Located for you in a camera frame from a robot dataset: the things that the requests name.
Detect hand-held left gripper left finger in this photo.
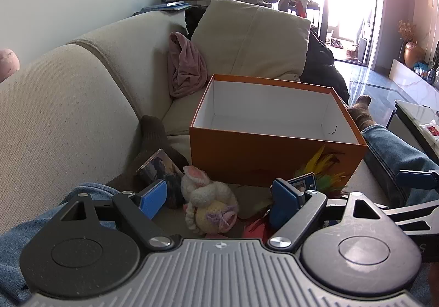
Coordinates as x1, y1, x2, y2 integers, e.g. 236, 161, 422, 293
57, 179, 173, 253

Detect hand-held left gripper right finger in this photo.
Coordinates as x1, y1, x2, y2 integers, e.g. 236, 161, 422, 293
268, 179, 392, 253

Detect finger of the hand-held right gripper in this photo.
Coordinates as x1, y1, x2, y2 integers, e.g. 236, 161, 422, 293
397, 169, 439, 189
375, 199, 439, 222

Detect blue framed picture card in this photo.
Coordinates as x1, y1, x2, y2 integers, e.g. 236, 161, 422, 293
285, 172, 316, 194

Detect small printed picture box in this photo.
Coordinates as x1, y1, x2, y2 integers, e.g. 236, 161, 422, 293
136, 148, 187, 209

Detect orange cardboard box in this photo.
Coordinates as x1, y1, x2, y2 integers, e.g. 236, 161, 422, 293
189, 74, 368, 188

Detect white rabbit plush toy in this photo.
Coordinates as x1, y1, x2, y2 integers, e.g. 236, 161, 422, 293
181, 165, 239, 235

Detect person's right leg in jeans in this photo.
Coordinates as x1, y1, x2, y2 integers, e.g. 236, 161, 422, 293
362, 124, 439, 208

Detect person's leg in jeans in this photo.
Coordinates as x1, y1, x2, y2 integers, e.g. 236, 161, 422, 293
362, 124, 439, 208
0, 183, 120, 306

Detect red soft item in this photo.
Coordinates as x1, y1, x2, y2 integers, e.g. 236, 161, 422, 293
242, 216, 275, 239

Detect red packet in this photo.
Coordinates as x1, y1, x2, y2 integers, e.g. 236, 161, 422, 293
419, 121, 439, 139

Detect colourful feather toy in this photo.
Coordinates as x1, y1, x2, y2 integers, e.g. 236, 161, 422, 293
240, 146, 350, 218

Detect coffee table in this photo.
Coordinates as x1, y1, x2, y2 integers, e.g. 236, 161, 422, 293
387, 99, 439, 158

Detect person's left dark sock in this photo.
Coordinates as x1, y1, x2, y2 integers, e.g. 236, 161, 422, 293
106, 115, 190, 195

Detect person's right striped sock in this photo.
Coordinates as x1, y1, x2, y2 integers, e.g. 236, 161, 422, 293
346, 95, 375, 132

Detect blue plastic bag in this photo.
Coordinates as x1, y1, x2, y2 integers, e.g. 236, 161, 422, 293
413, 61, 430, 78

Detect copper vase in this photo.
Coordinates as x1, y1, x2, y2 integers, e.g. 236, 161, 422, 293
404, 41, 426, 69

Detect beige fabric sofa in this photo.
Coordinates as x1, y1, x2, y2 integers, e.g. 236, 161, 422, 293
0, 10, 390, 253

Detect pink crumpled cloth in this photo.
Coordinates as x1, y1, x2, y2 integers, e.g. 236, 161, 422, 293
167, 32, 208, 98

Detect person's left leg in jeans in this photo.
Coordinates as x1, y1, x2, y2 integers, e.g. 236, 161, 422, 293
0, 183, 120, 306

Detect black jacket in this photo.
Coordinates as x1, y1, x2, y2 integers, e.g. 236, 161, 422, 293
184, 6, 350, 103

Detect dried flowers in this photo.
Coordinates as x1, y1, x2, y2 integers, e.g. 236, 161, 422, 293
398, 19, 416, 43

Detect beige sofa cushion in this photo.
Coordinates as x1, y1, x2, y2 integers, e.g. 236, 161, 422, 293
191, 0, 311, 82

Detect blue folder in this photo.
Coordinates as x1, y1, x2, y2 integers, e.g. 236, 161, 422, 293
133, 2, 193, 16

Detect pink plush toy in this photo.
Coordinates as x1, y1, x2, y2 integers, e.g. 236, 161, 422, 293
0, 48, 20, 83

